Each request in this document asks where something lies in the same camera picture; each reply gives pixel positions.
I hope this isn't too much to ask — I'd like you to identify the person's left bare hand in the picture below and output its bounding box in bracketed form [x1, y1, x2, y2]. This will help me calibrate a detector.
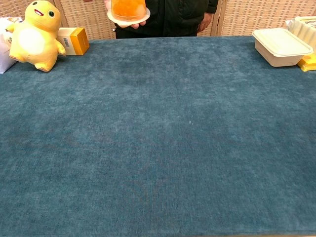
[197, 12, 211, 34]

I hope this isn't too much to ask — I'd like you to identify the person's right bare hand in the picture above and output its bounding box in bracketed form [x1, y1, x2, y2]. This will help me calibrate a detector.
[103, 0, 148, 30]

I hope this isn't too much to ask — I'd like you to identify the clear cup with orange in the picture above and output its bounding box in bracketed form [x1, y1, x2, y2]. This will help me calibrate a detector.
[107, 0, 151, 25]

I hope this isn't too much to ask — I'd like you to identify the person's left black sleeve forearm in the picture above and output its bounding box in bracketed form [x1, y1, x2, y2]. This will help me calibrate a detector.
[206, 0, 219, 14]

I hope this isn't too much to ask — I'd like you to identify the person's black jacket torso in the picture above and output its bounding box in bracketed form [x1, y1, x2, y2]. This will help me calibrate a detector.
[115, 0, 219, 40]

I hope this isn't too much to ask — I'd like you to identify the person in black jacket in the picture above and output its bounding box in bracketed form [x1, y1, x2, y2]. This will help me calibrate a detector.
[59, 0, 222, 40]

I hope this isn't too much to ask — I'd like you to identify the gold and white carton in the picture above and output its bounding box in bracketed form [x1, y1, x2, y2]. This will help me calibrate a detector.
[56, 27, 90, 56]

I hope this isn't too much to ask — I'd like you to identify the white lidded food container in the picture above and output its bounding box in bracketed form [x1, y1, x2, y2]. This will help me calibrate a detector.
[251, 27, 314, 68]

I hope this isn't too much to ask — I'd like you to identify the wrapped yellow sponge multipack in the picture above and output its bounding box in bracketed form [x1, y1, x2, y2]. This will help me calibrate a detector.
[286, 16, 316, 56]

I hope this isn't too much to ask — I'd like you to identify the yellow plush toy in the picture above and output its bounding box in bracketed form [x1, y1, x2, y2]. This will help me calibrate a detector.
[5, 0, 67, 73]

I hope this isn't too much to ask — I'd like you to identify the yellow sponge cloth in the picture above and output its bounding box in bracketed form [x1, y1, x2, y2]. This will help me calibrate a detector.
[297, 54, 316, 72]

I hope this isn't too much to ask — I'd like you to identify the blue table cloth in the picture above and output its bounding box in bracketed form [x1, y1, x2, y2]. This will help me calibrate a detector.
[0, 36, 316, 237]

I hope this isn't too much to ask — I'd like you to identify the white tissue pack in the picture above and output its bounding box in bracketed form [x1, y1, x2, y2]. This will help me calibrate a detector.
[0, 16, 24, 74]

